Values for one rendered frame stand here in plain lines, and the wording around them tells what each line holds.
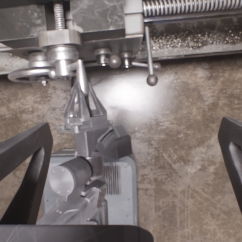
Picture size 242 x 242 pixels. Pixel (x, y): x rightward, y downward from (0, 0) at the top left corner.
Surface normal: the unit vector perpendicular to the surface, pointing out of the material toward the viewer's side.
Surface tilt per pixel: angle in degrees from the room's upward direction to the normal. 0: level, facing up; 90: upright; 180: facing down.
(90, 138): 50
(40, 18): 0
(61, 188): 24
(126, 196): 0
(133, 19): 0
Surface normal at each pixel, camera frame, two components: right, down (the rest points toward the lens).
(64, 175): -0.43, 0.12
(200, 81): -0.03, 0.10
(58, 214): 0.07, -0.92
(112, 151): -0.66, 0.13
